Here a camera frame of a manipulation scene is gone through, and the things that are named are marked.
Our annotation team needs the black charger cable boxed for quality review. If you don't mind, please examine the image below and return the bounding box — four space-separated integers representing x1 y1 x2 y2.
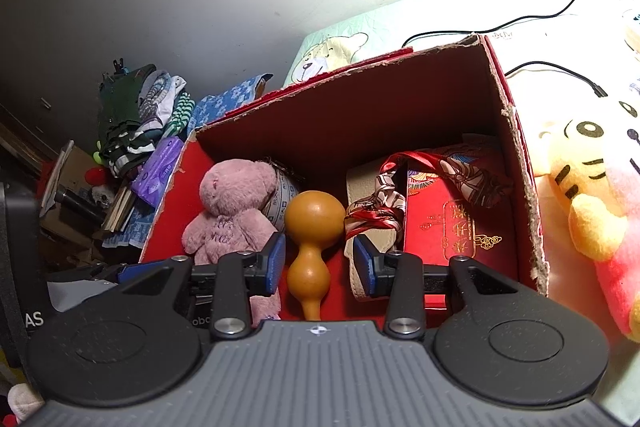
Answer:
400 0 611 99

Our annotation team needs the red cardboard box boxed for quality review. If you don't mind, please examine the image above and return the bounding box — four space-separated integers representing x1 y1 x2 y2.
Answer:
141 37 546 288

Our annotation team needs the baby bear print mat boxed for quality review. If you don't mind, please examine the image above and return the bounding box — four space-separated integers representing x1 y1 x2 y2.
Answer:
282 0 640 423

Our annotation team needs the pile of folded clothes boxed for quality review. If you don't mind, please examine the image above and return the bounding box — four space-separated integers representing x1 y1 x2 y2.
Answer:
93 58 195 178

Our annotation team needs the blue white checkered towel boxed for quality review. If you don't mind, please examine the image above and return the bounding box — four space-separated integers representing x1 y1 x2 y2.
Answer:
186 72 272 134

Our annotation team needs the purple tissue pack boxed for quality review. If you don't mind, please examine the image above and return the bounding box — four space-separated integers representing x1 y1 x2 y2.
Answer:
131 136 183 208

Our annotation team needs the orange gourd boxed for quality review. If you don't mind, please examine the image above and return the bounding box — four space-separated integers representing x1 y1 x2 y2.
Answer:
284 191 346 322

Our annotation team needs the red patterned ribbon scarf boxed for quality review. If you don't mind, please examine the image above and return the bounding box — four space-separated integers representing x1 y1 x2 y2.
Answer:
345 135 512 245

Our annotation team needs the red gift envelope box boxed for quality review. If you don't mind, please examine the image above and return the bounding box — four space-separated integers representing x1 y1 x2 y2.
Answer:
404 170 518 280

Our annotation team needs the pink plush bear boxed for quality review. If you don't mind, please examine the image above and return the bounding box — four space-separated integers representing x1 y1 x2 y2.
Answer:
180 158 282 327

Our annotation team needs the yellow tiger plush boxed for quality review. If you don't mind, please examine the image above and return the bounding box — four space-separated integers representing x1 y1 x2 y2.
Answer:
530 95 639 341

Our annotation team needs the measuring tape roll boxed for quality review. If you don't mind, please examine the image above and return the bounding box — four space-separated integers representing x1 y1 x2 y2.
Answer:
262 164 299 232

